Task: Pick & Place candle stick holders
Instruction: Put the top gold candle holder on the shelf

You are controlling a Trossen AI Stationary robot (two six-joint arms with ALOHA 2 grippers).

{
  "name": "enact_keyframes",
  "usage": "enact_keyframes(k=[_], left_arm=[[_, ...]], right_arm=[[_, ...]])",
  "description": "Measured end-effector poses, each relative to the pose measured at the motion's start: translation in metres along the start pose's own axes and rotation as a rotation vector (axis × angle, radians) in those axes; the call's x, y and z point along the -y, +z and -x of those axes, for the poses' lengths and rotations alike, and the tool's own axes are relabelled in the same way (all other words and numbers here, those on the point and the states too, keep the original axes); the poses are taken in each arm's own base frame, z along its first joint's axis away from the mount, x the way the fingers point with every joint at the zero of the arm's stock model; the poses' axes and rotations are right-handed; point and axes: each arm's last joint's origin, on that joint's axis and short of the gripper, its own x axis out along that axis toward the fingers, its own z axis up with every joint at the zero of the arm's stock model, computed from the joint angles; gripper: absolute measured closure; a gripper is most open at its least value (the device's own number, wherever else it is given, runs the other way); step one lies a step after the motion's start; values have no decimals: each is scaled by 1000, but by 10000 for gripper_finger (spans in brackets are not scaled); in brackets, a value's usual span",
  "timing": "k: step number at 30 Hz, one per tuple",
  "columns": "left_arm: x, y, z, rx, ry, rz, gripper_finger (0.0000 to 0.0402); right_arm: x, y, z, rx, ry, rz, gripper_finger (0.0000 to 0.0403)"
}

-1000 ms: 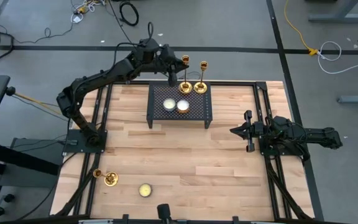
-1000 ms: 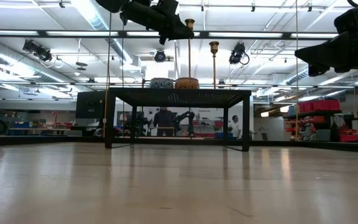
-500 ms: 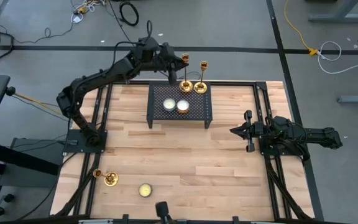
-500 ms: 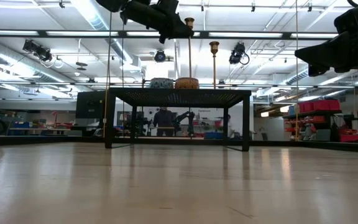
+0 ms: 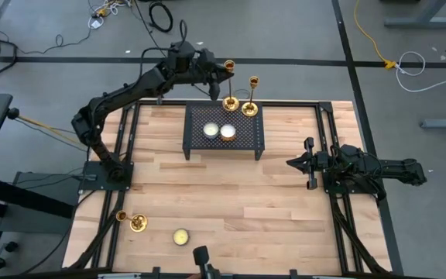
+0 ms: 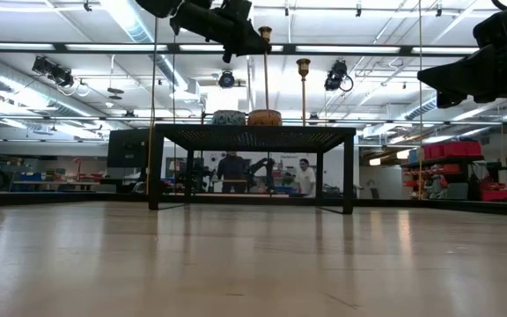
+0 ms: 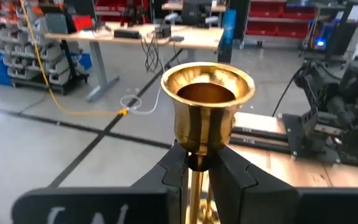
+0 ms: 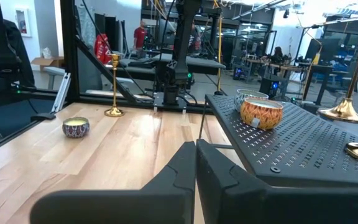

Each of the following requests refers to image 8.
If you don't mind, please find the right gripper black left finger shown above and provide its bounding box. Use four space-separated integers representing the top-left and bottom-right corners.
29 141 197 224

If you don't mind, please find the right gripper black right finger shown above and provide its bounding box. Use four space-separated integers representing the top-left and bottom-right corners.
196 139 358 224

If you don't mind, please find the orange leaf patterned candle tin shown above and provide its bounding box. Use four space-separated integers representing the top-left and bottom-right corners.
239 97 285 131

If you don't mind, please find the short brass candlestick holder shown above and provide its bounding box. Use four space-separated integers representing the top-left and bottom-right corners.
104 53 126 118

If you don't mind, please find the red blue patterned candle tin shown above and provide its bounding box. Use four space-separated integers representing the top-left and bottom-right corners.
62 116 91 139

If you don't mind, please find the teal white floral candle tin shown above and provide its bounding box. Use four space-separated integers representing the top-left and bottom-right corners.
234 88 270 113

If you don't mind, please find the tallest brass candlestick holder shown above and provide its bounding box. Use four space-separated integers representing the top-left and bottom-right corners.
317 0 358 124

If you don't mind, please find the black perforated metal shelf riser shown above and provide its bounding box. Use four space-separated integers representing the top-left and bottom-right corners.
199 93 358 189

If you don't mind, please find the silver aluminium bar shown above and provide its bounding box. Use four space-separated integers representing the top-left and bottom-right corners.
50 72 72 113

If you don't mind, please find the yellow pole with black knob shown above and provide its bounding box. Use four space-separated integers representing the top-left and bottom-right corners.
213 0 226 96

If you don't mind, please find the red hanging garment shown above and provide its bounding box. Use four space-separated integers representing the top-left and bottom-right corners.
93 33 112 65

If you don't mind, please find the cardboard box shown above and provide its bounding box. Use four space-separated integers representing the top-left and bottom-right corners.
30 55 65 68

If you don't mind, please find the white wall cabinet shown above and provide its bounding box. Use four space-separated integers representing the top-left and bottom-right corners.
14 7 32 38

